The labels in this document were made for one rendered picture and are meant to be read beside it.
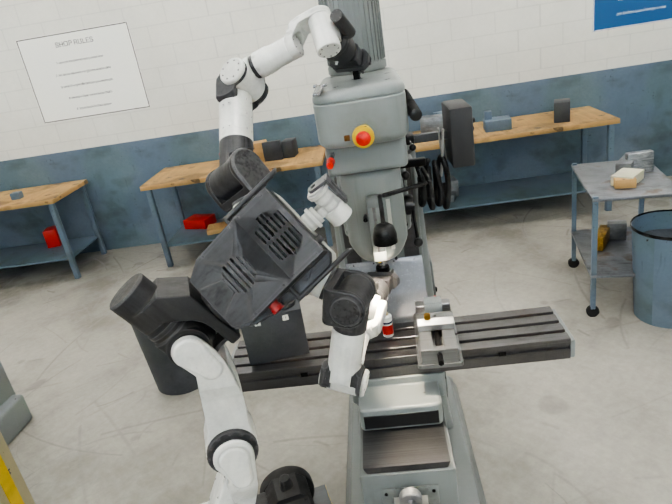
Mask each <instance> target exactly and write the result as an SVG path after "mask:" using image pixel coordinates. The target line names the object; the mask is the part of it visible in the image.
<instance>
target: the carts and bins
mask: <svg viewBox="0 0 672 504"><path fill-rule="evenodd" d="M653 163H654V151H653V150H651V149H648V150H641V151H633V152H626V153H625V154H624V155H623V156H622V157H621V158H620V159H619V160H617V161H605V162H594V163H583V164H577V163H572V165H571V167H572V221H571V258H570V259H569V260H568V265H569V266H570V267H571V268H576V267H577V266H578V265H579V260H578V259H577V258H576V246H577V248H578V250H579V253H580V255H581V257H582V259H583V262H584V264H585V266H586V269H587V271H588V273H589V276H590V305H589V306H588V307H587V308H586V313H587V315H588V316H590V317H596V316H597V315H598V314H599V308H598V307H597V306H596V278H618V277H633V306H634V314H635V316H636V317H637V318H638V319H640V320H641V321H643V322H645V323H647V324H649V325H652V326H656V327H661V328H667V329H672V209H669V210H655V211H649V212H645V213H644V201H645V198H659V197H672V181H671V180H670V179H669V178H668V177H667V176H666V175H665V174H664V173H662V172H661V171H660V170H659V169H658V168H657V167H656V166H655V165H654V164H653ZM577 177H578V179H579V181H580V182H581V184H582V186H583V187H584V189H585V191H586V192H587V194H588V195H589V197H590V199H591V200H592V229H581V230H576V213H577ZM631 199H639V206H638V215H636V216H635V217H633V218H632V219H631V221H630V227H627V221H626V220H607V225H600V227H599V228H598V203H599V202H604V201H618V200H631ZM631 222H632V223H631ZM131 326H132V325H131ZM132 328H133V331H134V333H135V336H136V338H137V340H138V343H139V345H140V347H141V350H142V352H143V354H144V357H145V359H146V361H147V364H148V366H149V368H150V371H151V373H152V375H153V378H154V380H155V382H156V385H157V387H158V389H159V391H160V392H161V393H163V394H166V395H182V394H186V393H190V392H192V391H194V390H197V389H198V384H197V379H196V376H194V375H193V374H191V373H190V372H188V371H187V370H185V369H184V368H182V367H179V366H177V365H175V364H173V363H172V362H171V361H170V360H169V358H168V356H167V355H166V354H165V353H164V352H162V351H161V350H159V349H158V348H157V347H156V346H155V343H154V342H152V341H151V340H150V339H148V337H147V335H144V334H143V333H142V332H140V331H139V330H138V329H136V328H135V327H133V326H132Z"/></svg>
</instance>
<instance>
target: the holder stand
mask: <svg viewBox="0 0 672 504"><path fill-rule="evenodd" d="M241 330H242V334H243V338H244V342H245V346H246V350H247V354H248V358H249V362H250V365H256V364H261V363H265V362H270V361H274V360H279V359H284V358H288V357H293V356H298V355H302V354H307V353H309V352H310V351H309V346H308V341H307V336H306V331H305V326H304V321H303V316H302V311H301V306H300V301H299V300H298V299H296V300H294V301H293V302H291V303H290V304H288V305H287V306H285V308H282V309H281V311H279V312H278V313H277V314H276V315H274V314H273V315H271V316H270V317H268V318H266V320H265V321H262V322H260V323H258V324H257V325H254V326H251V327H246V328H241Z"/></svg>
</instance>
